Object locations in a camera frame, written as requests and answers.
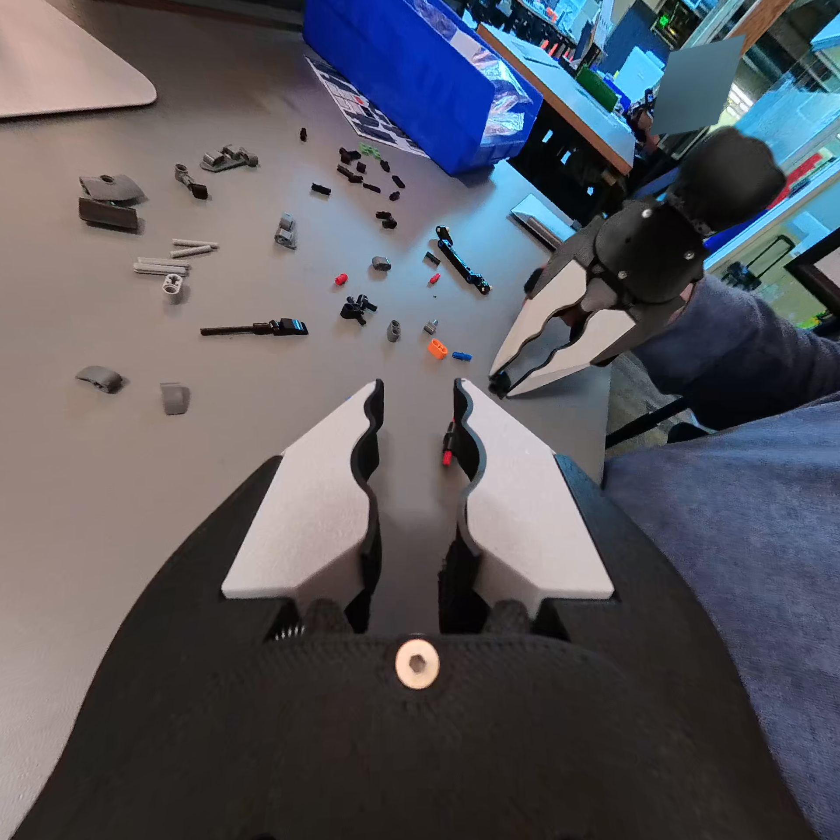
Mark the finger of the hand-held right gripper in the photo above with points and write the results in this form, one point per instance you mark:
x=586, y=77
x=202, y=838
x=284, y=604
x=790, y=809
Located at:
x=590, y=341
x=544, y=302

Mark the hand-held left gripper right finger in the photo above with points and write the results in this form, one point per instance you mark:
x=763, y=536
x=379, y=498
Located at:
x=538, y=525

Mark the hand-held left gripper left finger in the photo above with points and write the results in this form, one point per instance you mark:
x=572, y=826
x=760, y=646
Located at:
x=302, y=525

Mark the single black lego pin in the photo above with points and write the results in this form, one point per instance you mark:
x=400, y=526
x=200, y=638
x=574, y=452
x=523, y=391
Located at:
x=499, y=387

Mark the lego sticker sheet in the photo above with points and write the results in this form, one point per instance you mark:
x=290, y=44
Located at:
x=367, y=111

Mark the person's right forearm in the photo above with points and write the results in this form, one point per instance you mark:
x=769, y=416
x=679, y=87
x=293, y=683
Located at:
x=735, y=354

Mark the black lego beam with blue pins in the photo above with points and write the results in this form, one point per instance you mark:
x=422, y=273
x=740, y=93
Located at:
x=463, y=259

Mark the orange two-hole lego connector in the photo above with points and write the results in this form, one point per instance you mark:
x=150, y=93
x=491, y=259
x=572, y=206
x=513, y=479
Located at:
x=438, y=348

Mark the dark grey two-hole lego connector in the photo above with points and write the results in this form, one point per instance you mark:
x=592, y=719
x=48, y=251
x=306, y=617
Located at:
x=394, y=331

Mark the grey double-tube lego piece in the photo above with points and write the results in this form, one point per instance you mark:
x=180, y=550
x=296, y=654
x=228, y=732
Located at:
x=381, y=264

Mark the dark grey curved lego piece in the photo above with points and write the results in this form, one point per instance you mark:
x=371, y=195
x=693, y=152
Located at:
x=175, y=398
x=98, y=379

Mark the small black angled lego connector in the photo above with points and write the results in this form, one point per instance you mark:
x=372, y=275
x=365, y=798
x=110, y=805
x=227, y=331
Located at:
x=351, y=313

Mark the black lego piece with axle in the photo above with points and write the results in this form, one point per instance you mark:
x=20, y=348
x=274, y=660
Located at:
x=262, y=327

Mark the group of black lego pins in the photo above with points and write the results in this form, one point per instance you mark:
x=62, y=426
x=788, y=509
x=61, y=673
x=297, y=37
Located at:
x=320, y=190

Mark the grey double curved lego piece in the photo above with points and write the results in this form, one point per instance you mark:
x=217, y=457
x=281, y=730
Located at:
x=286, y=231

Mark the light grey lego connector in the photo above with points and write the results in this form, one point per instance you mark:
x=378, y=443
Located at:
x=172, y=287

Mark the light grey lego axle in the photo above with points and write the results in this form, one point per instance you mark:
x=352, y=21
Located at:
x=161, y=262
x=193, y=252
x=161, y=269
x=197, y=244

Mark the dark grey flat lego assembly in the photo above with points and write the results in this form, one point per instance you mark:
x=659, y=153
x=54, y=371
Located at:
x=229, y=159

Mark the dark lego pin joint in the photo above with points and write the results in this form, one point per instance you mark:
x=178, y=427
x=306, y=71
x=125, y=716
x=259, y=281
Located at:
x=190, y=182

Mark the black curved lego panel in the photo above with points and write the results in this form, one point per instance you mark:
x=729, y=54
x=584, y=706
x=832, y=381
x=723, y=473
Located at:
x=108, y=214

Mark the grey curved lego panel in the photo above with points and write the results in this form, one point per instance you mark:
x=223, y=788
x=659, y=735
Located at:
x=111, y=187

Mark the grey flat object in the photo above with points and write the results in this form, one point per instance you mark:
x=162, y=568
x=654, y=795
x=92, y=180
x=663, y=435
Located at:
x=541, y=220

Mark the green box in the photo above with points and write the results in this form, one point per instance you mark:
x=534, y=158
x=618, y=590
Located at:
x=597, y=88

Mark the wooden edged background desk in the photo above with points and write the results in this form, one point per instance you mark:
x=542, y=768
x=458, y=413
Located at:
x=564, y=98

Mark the person's blue fleece sweater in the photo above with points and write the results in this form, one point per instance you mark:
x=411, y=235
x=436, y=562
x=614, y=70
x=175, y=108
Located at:
x=722, y=590

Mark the shiny plastic bags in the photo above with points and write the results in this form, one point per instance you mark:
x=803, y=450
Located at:
x=505, y=105

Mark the blue storage bin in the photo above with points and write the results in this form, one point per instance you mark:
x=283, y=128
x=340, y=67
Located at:
x=394, y=65

